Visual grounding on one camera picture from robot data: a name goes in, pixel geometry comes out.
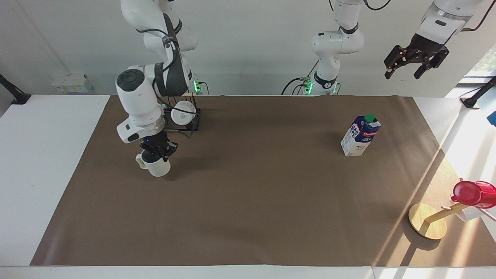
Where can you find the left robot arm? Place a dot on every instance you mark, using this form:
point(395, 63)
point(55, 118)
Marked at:
point(335, 42)

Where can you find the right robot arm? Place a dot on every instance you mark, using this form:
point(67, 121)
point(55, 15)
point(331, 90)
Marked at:
point(135, 97)

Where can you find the blue and white milk carton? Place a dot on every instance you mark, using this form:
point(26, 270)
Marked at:
point(358, 137)

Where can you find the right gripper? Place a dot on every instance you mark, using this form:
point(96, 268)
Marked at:
point(155, 138)

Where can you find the wooden cup stand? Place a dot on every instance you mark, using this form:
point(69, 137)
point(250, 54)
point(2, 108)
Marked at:
point(426, 223)

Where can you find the black stand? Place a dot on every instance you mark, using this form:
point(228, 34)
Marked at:
point(478, 95)
point(17, 97)

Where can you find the blue object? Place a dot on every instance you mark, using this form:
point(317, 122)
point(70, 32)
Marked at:
point(492, 118)

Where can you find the red cup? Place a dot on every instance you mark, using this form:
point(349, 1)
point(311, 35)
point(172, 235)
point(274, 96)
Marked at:
point(471, 193)

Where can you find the white wall socket box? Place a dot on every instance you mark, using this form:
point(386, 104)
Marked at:
point(71, 83)

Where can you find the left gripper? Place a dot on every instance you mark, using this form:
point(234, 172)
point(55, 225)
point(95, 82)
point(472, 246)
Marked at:
point(428, 45)

